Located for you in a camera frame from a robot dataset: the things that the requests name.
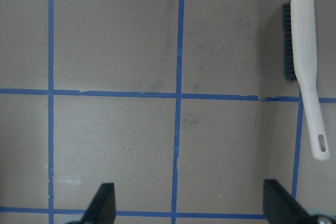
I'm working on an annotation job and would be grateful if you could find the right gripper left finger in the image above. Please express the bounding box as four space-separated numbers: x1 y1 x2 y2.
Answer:
79 183 116 223

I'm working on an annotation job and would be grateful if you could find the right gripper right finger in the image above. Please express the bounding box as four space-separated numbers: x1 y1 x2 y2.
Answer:
262 179 315 224

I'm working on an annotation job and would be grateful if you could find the beige hand brush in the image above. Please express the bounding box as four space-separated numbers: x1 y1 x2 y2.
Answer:
282 0 330 161

